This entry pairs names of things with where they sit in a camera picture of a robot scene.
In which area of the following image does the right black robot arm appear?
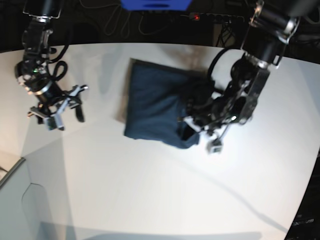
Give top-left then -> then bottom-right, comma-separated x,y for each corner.
14,0 -> 89,131

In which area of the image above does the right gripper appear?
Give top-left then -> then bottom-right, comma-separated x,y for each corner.
27,83 -> 89,131

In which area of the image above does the black power strip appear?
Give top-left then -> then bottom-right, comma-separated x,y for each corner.
187,12 -> 245,24

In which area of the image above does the grey looped cable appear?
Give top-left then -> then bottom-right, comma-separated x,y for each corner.
103,2 -> 133,39

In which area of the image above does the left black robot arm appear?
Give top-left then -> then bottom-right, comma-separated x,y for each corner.
179,0 -> 304,136

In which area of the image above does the dark blue t-shirt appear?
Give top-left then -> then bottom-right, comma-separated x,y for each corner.
123,60 -> 215,149

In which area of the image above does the blue plastic box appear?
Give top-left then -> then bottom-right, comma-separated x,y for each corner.
120,0 -> 192,11

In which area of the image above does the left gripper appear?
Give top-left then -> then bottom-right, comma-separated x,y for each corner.
177,94 -> 240,141

